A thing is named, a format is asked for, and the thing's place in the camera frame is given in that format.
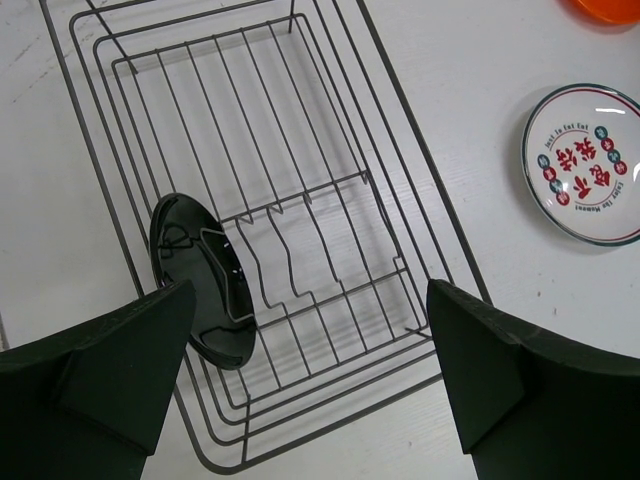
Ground grey wire dish rack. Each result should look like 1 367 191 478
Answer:
40 1 489 476

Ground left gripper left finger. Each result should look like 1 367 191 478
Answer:
1 281 196 479

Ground white plate red characters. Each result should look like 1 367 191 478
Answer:
520 83 639 247

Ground orange plate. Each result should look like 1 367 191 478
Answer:
565 0 640 25

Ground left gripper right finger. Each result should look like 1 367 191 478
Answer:
426 280 639 479

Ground black plate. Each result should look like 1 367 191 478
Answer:
149 193 257 371

